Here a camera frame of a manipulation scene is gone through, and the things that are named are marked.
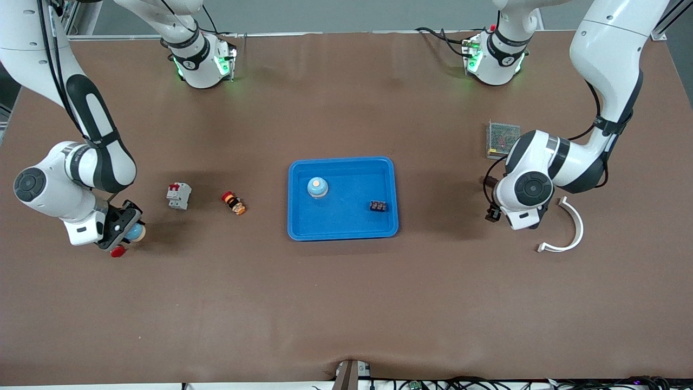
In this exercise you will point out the white circuit breaker red switch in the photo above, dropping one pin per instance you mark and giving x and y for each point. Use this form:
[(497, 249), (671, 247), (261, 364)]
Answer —
[(178, 196)]

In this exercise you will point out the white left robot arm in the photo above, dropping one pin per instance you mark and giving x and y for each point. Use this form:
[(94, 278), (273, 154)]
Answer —
[(606, 49)]

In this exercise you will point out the blue plastic tray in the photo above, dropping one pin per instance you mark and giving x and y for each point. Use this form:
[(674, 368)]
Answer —
[(346, 216)]

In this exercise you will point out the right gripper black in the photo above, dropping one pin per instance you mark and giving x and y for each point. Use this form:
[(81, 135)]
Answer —
[(141, 222)]

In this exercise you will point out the grey metal edge bracket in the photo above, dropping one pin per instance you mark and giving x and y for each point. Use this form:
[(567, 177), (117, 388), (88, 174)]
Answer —
[(351, 375)]

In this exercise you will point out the red mushroom button blue body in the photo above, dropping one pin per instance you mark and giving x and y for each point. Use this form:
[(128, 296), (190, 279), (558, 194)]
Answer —
[(117, 252)]

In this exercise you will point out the small black terminal block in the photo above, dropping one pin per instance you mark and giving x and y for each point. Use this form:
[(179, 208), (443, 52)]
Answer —
[(378, 206)]

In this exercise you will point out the brown table mat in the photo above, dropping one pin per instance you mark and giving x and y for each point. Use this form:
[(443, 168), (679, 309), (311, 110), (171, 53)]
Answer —
[(346, 303)]

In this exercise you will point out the small dark brown capacitor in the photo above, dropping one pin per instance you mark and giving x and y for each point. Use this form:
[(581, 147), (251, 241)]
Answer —
[(489, 181)]

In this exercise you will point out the metal mesh power supply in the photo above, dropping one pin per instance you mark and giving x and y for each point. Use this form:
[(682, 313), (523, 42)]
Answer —
[(501, 135)]

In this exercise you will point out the aluminium frame post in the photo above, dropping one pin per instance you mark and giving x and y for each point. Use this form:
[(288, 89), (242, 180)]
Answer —
[(658, 33)]

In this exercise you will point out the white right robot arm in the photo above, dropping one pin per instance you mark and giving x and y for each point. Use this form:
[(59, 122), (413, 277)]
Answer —
[(46, 200)]

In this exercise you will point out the white curved plastic piece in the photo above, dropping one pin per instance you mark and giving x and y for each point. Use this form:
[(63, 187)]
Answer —
[(579, 227)]

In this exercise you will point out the red button orange black body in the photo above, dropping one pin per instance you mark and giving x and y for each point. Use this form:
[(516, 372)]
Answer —
[(234, 203)]

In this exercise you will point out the light blue service bell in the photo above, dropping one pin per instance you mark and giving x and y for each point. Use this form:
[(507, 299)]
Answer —
[(136, 234), (317, 187)]

